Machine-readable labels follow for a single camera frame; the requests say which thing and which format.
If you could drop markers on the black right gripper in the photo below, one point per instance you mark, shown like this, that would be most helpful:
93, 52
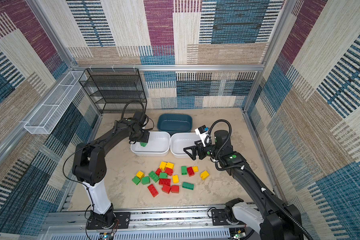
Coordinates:
199, 147

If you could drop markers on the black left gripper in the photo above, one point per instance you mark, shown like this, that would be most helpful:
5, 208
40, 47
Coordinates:
146, 137

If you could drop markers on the small red lego brick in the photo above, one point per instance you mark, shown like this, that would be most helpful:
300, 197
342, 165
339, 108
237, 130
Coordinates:
158, 172

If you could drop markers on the long green lego brick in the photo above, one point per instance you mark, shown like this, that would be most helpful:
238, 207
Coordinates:
154, 176
188, 186

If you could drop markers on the long red lego brick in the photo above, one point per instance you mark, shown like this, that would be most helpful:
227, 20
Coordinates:
153, 190

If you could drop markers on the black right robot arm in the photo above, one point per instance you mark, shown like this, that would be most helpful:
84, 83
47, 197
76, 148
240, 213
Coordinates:
258, 192

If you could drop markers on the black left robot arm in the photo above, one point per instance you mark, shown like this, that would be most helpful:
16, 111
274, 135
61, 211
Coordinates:
89, 165

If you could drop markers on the white right plastic bin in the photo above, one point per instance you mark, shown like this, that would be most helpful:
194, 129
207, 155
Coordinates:
179, 141

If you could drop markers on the white plastic bin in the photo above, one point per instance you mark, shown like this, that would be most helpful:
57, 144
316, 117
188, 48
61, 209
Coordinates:
179, 141
157, 146

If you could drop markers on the white left plastic bin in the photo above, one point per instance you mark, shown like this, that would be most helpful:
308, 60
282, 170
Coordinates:
157, 146

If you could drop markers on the green lego brick upright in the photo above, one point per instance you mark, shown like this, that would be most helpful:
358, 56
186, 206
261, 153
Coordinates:
184, 170

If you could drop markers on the dark teal plastic bin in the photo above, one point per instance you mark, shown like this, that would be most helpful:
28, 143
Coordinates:
175, 123

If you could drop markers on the red lego brick centre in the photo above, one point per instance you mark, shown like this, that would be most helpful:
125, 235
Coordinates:
169, 171

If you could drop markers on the red flat lego brick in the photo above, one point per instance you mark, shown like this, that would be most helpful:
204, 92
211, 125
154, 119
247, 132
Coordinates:
163, 182

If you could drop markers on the red lego brick bottom right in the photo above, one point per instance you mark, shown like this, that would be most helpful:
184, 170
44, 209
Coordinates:
175, 189

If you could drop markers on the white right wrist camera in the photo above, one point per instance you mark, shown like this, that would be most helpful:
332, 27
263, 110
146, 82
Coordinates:
203, 133

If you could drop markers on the black wire shelf rack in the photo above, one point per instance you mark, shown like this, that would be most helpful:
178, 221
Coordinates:
111, 89

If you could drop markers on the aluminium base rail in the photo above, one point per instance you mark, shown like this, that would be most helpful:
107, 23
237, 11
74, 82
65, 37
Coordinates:
177, 223

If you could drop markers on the white wire mesh basket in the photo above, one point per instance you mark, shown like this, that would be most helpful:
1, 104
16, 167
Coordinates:
47, 116

